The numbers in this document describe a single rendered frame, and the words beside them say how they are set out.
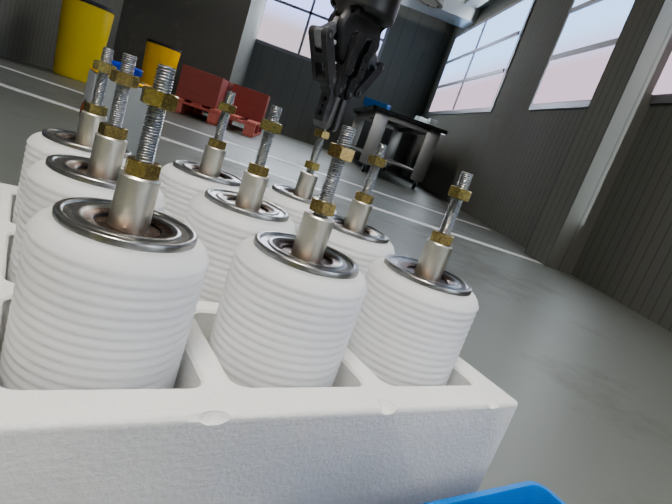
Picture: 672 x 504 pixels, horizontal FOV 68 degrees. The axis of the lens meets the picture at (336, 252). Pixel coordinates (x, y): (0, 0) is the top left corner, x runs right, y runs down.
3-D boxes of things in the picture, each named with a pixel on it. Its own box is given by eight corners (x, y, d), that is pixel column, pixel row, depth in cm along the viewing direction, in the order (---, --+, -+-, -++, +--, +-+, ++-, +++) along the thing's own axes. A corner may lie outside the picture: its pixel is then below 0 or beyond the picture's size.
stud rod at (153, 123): (123, 198, 28) (156, 62, 26) (142, 202, 28) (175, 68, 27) (125, 203, 27) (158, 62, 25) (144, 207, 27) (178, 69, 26)
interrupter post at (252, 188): (242, 212, 42) (253, 175, 42) (227, 203, 44) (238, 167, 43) (264, 215, 44) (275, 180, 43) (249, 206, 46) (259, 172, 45)
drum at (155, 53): (140, 93, 596) (153, 41, 582) (172, 104, 600) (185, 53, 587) (129, 91, 558) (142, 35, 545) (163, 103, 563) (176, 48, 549)
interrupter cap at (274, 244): (352, 261, 39) (355, 253, 39) (361, 293, 31) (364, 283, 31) (258, 231, 38) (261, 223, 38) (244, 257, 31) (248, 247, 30)
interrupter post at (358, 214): (360, 232, 52) (370, 202, 51) (365, 238, 50) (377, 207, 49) (339, 226, 51) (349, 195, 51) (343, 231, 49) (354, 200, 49)
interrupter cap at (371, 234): (376, 232, 55) (378, 226, 55) (396, 252, 48) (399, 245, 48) (311, 213, 53) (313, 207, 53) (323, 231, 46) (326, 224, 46)
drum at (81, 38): (62, 72, 495) (76, -2, 479) (107, 87, 501) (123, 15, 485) (38, 67, 451) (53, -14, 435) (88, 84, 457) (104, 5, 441)
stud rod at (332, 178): (310, 235, 34) (346, 125, 32) (304, 230, 34) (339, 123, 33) (323, 237, 34) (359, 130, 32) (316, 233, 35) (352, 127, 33)
